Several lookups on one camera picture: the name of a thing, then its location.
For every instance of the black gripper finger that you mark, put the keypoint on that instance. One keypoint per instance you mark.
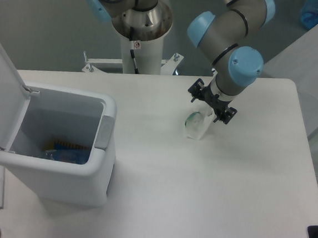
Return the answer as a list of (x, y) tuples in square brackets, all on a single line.
[(196, 90), (224, 114)]

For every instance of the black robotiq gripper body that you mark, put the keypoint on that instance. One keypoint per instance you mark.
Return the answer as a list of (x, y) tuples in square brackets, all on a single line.
[(213, 100)]

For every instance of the clear blue plastic bottle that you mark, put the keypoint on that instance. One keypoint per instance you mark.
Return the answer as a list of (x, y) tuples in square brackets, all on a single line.
[(67, 156)]

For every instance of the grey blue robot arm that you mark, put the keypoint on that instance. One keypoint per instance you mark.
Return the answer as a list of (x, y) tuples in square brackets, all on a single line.
[(142, 25)]

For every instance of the white trash can open lid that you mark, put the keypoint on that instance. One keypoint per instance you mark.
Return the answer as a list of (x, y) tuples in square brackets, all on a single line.
[(33, 114)]

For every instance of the blue orange snack wrapper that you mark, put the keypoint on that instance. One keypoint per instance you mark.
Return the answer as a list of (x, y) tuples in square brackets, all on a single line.
[(63, 145)]

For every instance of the white pedestal base frame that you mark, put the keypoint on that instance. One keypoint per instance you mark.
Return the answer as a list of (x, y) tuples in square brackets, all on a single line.
[(135, 65)]

